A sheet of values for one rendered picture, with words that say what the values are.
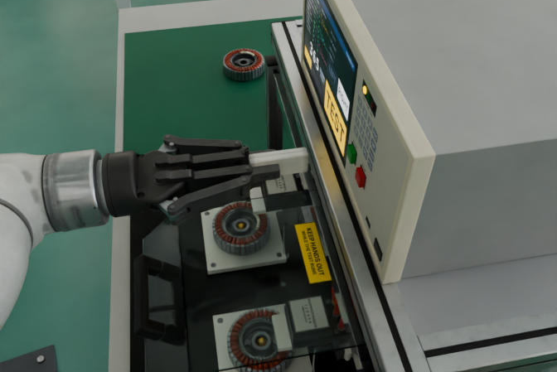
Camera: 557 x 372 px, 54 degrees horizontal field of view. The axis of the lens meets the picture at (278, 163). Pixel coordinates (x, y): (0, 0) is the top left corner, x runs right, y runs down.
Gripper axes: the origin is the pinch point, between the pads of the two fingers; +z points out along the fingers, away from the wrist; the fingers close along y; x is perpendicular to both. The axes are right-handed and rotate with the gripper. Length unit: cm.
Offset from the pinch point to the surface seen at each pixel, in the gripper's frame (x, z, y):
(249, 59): -42, 7, -81
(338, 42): 9.4, 9.4, -10.0
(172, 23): -44, -13, -106
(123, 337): -44, -27, -4
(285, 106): -14.2, 6.2, -26.9
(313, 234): -11.8, 4.3, 2.6
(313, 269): -11.8, 3.0, 8.0
